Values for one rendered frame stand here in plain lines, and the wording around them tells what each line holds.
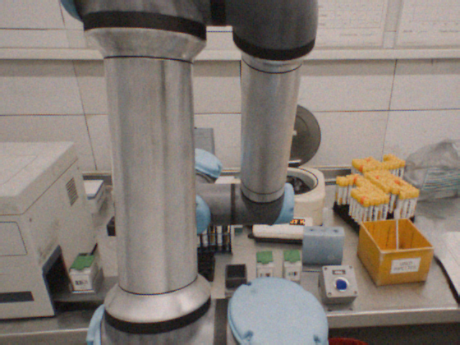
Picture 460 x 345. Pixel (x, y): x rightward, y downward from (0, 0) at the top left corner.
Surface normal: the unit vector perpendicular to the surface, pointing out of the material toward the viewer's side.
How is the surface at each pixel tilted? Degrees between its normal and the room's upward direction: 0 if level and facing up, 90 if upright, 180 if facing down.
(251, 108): 107
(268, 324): 9
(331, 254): 90
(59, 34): 90
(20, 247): 90
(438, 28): 93
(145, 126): 76
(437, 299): 0
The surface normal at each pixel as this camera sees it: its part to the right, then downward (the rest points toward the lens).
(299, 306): 0.17, -0.87
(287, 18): 0.41, 0.68
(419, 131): 0.08, 0.43
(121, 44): -0.18, 0.81
